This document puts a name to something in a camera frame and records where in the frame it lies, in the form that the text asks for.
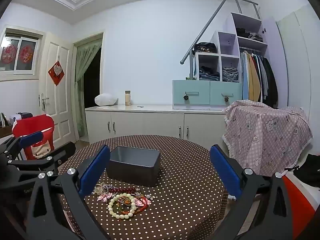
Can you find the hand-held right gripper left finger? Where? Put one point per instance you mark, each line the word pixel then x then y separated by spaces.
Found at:
pixel 93 172

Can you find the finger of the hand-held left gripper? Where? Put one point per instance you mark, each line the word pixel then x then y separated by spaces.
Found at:
pixel 31 138
pixel 52 155

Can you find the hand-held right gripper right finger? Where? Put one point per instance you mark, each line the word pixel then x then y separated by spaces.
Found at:
pixel 225 172

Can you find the pile of mixed charm jewelry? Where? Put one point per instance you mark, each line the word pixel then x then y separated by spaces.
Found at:
pixel 102 197

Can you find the grey metal tin box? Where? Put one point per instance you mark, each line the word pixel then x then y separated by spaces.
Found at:
pixel 140 171

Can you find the red chair cover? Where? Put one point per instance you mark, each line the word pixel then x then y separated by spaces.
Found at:
pixel 32 125

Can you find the black device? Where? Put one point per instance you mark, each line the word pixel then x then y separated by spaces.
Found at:
pixel 23 116

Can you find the brown polka dot tablecloth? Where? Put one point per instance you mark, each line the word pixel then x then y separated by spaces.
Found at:
pixel 187 180

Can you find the white panel door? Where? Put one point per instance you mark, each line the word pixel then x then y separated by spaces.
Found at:
pixel 62 105

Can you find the pink printed blanket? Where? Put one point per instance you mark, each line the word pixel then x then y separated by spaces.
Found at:
pixel 262 135

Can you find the red diamond door decoration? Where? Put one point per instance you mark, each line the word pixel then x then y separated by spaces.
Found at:
pixel 56 73

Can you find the white framed window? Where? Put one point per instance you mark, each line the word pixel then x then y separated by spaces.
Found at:
pixel 17 67

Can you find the white pillow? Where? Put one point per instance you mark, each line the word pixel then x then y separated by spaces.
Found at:
pixel 106 100

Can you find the white low cabinet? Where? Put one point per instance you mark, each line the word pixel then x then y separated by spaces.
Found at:
pixel 150 122

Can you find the green curtain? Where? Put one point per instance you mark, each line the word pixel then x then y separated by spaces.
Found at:
pixel 80 80

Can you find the beige bottle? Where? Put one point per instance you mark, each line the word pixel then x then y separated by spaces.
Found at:
pixel 127 99

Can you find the red orange chair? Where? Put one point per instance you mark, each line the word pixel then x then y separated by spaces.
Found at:
pixel 300 205

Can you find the black bag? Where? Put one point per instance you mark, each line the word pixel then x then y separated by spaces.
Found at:
pixel 308 170

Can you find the red round window decoration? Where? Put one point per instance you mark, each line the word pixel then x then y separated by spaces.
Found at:
pixel 25 53
pixel 7 53

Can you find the light blue drawer unit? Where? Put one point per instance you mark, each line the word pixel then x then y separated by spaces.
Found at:
pixel 197 92

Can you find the folded grey clothes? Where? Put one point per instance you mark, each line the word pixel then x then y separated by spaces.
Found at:
pixel 230 75

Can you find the folded blue jeans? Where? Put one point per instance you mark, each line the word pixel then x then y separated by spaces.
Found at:
pixel 209 75

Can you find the small green item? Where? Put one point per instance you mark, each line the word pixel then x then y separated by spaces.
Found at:
pixel 190 78

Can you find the row of hanging clothes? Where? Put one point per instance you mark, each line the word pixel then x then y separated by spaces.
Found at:
pixel 257 77

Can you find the lavender wardrobe door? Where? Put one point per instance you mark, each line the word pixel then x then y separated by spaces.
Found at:
pixel 275 62

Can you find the folded dark clothes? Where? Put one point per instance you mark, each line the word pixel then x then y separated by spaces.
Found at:
pixel 205 47
pixel 246 33

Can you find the white stepped shelf unit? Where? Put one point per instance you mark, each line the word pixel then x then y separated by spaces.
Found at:
pixel 226 42

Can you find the grey metal handrail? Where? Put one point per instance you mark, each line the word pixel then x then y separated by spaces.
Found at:
pixel 207 23

